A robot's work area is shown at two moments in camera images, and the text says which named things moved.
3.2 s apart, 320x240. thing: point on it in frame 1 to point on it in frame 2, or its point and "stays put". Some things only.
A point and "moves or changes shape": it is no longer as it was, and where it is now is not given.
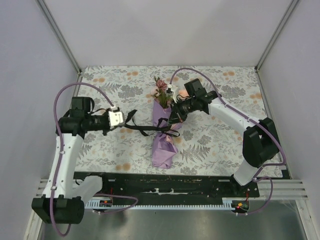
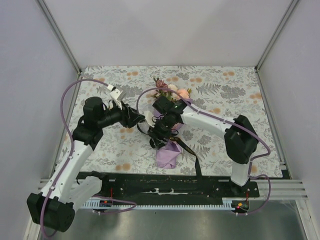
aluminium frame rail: (284, 189) stays put
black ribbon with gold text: (163, 126) moves or changes shape
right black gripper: (177, 116) to (158, 135)
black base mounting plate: (174, 185) stays put
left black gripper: (108, 129) to (129, 117)
